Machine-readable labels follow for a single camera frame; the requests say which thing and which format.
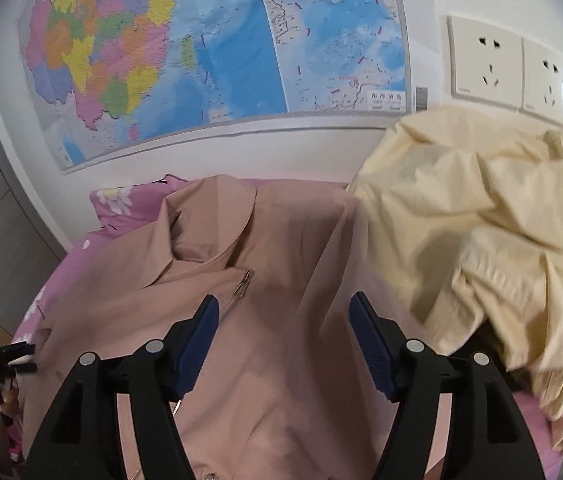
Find cream yellow garment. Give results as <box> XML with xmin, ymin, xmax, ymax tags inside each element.
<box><xmin>345</xmin><ymin>106</ymin><xmax>563</xmax><ymax>457</ymax></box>

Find tan jacket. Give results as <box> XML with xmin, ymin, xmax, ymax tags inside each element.
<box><xmin>22</xmin><ymin>174</ymin><xmax>455</xmax><ymax>480</ymax></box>

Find white wall socket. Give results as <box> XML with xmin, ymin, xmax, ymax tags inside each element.
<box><xmin>447</xmin><ymin>15</ymin><xmax>523</xmax><ymax>112</ymax></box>
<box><xmin>520</xmin><ymin>37</ymin><xmax>563</xmax><ymax>127</ymax></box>

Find pink floral bedsheet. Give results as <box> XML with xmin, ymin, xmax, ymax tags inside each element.
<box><xmin>9</xmin><ymin>174</ymin><xmax>563</xmax><ymax>480</ymax></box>

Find colourful wall map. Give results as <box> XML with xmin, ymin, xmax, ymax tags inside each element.
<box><xmin>18</xmin><ymin>0</ymin><xmax>431</xmax><ymax>177</ymax></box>

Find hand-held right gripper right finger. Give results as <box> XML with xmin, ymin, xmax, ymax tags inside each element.
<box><xmin>348</xmin><ymin>291</ymin><xmax>545</xmax><ymax>480</ymax></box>

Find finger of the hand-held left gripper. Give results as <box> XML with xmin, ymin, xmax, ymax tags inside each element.
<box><xmin>0</xmin><ymin>341</ymin><xmax>38</xmax><ymax>375</ymax></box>

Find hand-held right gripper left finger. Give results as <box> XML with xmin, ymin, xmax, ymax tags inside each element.
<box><xmin>24</xmin><ymin>294</ymin><xmax>220</xmax><ymax>480</ymax></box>

